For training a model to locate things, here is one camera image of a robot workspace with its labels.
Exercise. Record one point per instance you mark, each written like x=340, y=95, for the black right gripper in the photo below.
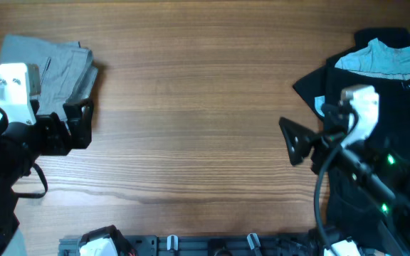
x=302, y=144

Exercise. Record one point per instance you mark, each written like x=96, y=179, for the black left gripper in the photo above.
x=80, y=128

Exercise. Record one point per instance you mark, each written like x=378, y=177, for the grey shorts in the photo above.
x=66, y=69

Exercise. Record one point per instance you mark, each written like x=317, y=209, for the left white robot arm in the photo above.
x=20, y=146

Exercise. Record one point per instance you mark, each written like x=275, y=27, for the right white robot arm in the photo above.
x=383, y=177

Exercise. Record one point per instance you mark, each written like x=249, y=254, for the black shirt with grey collar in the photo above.
x=381, y=58

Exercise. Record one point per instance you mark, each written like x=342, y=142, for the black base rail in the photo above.
x=251, y=244

